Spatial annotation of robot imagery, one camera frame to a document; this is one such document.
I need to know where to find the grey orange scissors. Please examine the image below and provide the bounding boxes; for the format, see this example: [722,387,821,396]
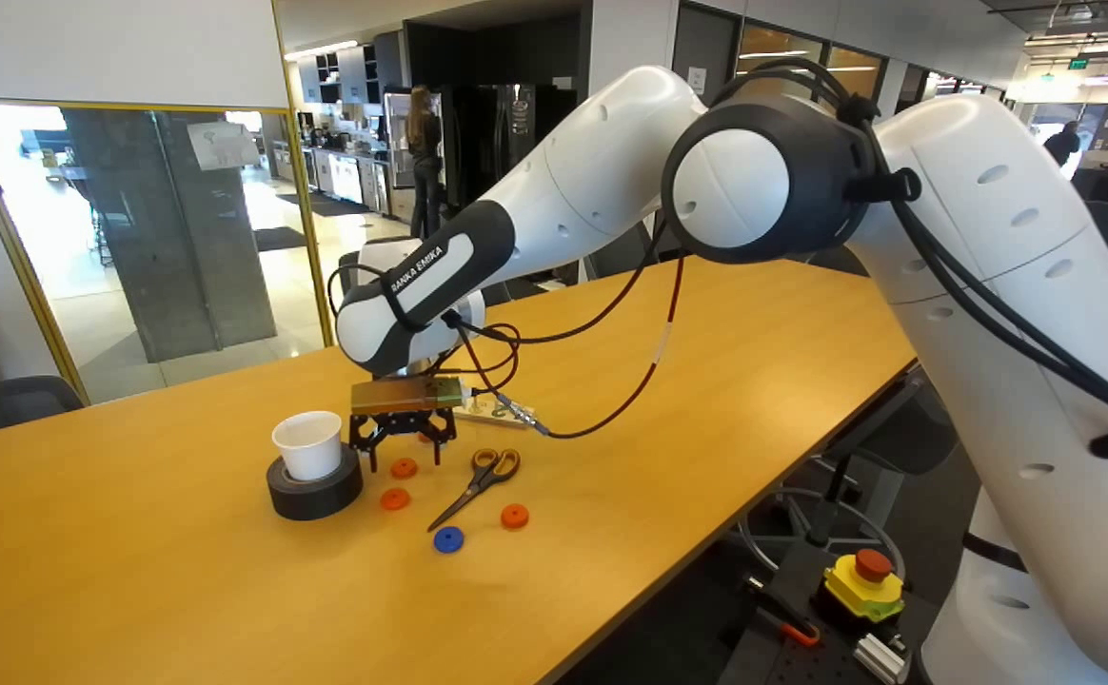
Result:
[421,447,524,536]

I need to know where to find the yellow red emergency stop button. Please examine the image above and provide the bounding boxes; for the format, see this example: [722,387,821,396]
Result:
[821,546,909,628]

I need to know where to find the dark office chair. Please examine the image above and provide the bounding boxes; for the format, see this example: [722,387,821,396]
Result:
[0,374,86,447]
[735,364,962,586]

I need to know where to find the white paper sign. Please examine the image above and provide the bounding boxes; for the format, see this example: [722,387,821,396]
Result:
[183,117,263,175]

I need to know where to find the white cup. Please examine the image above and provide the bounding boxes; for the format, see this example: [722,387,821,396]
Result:
[268,407,352,486]

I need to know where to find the wooden number puzzle board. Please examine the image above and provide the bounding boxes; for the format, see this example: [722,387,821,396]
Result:
[461,393,539,434]

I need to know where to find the yellow framed glass partition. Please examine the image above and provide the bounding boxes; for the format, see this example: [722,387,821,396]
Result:
[0,0,334,410]

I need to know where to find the background person dark clothes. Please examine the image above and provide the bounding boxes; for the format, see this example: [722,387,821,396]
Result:
[402,84,451,241]

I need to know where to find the thick black cable bundle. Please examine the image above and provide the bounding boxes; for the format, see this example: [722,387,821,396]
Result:
[829,74,1108,461]

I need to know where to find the tall black cabinet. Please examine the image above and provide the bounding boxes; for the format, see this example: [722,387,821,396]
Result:
[447,75,588,278]

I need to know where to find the black cable with silver connector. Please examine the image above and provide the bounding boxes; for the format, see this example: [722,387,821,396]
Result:
[489,248,692,447]

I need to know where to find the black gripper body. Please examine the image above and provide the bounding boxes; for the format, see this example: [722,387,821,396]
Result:
[373,407,447,442]

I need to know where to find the black orange clamp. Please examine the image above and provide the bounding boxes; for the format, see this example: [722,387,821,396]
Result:
[739,576,829,655]

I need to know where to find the silver metal bracket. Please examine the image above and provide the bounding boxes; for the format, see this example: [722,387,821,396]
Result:
[852,628,913,685]

